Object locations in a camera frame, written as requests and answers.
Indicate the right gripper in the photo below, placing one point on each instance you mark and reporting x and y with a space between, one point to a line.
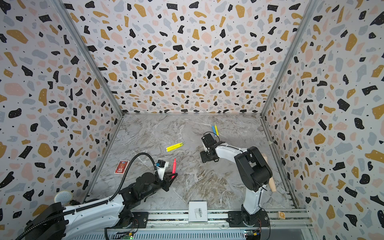
208 154

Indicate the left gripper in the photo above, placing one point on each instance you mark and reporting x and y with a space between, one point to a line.
166 182

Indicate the pink highlighter pen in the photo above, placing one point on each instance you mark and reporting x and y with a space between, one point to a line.
174 167

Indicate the blue highlighter pen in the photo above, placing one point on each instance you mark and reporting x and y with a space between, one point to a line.
214 130

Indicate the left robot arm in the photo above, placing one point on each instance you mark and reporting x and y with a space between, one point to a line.
57 222

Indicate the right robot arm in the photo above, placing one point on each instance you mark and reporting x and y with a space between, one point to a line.
254 171

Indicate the red card packet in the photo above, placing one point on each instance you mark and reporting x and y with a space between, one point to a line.
121 167

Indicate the wooden rolling pin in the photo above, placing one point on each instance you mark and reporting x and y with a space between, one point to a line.
271 181

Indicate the small wooden tag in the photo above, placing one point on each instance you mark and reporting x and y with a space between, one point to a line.
281 215

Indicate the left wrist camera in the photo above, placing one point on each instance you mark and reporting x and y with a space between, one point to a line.
161 167

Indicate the white box on rail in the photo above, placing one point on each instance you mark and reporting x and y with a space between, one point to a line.
198 212

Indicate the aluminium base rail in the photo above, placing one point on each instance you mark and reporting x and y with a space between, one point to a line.
273 224

